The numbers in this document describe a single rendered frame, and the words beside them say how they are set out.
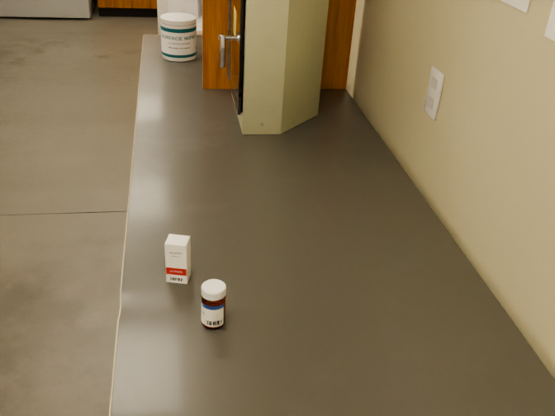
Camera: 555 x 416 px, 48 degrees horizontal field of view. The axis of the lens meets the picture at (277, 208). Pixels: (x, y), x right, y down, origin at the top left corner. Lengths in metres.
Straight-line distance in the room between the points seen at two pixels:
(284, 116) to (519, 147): 0.76
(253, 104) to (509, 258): 0.82
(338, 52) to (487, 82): 0.88
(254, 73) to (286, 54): 0.10
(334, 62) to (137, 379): 1.41
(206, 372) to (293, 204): 0.55
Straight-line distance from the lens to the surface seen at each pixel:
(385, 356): 1.06
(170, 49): 2.35
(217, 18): 2.03
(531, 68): 1.20
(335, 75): 2.15
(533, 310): 1.21
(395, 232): 1.37
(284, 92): 1.73
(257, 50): 1.68
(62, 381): 2.35
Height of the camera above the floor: 1.66
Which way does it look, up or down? 31 degrees down
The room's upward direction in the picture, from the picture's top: 4 degrees clockwise
